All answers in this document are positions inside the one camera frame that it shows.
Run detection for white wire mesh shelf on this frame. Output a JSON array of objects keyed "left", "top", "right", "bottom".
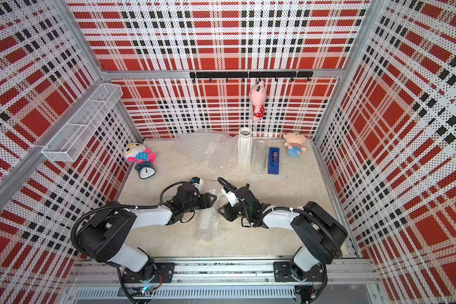
[{"left": 42, "top": 83, "right": 122, "bottom": 162}]

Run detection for tall white ribbed vase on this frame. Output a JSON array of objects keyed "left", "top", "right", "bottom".
[{"left": 237, "top": 127, "right": 253, "bottom": 166}]

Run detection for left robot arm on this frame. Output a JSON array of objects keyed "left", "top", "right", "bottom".
[{"left": 70, "top": 177, "right": 217, "bottom": 272}]

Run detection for teal alarm clock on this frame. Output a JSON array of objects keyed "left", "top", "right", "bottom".
[{"left": 134, "top": 161, "right": 155, "bottom": 180}]

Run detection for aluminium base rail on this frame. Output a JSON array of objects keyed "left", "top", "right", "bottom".
[{"left": 66, "top": 256, "right": 379, "bottom": 301}]

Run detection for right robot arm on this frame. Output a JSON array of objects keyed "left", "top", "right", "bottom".
[{"left": 217, "top": 177, "right": 348, "bottom": 281}]

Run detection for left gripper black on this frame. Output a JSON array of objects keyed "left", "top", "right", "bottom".
[{"left": 183, "top": 192, "right": 217, "bottom": 213}]

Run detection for clear glass vase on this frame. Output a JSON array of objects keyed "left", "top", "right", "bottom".
[{"left": 251, "top": 140, "right": 269, "bottom": 174}]

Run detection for blue tape dispenser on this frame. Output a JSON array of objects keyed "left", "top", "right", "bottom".
[{"left": 267, "top": 147, "right": 280, "bottom": 175}]

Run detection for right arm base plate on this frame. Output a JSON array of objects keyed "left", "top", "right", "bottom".
[{"left": 273, "top": 262, "right": 326, "bottom": 282}]

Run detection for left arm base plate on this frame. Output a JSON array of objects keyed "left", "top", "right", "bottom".
[{"left": 122, "top": 262, "right": 176, "bottom": 284}]

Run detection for pink hanging plush toy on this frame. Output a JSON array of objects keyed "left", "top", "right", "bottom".
[{"left": 248, "top": 80, "right": 267, "bottom": 122}]

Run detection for bubble wrap pile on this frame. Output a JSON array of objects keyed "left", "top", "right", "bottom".
[{"left": 172, "top": 129, "right": 238, "bottom": 174}]

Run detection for white pink owl plush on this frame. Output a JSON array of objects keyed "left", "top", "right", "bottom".
[{"left": 123, "top": 143, "right": 157, "bottom": 163}]

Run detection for plush doll blue pants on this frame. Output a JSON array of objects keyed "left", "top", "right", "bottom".
[{"left": 283, "top": 132, "right": 308, "bottom": 158}]

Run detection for black hook rail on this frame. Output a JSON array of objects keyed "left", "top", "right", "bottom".
[{"left": 189, "top": 70, "right": 314, "bottom": 81}]

